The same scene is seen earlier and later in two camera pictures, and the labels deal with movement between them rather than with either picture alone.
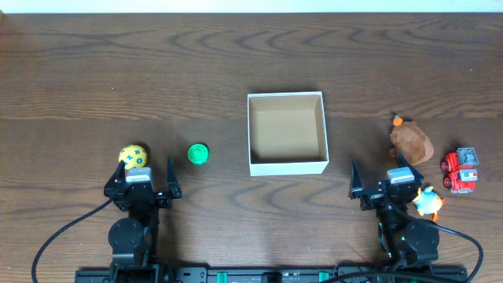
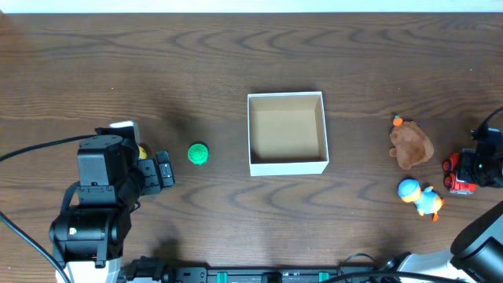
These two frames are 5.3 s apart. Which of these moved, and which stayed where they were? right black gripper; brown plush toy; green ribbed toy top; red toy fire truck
Moved: right black gripper
Stayed: green ribbed toy top; brown plush toy; red toy fire truck
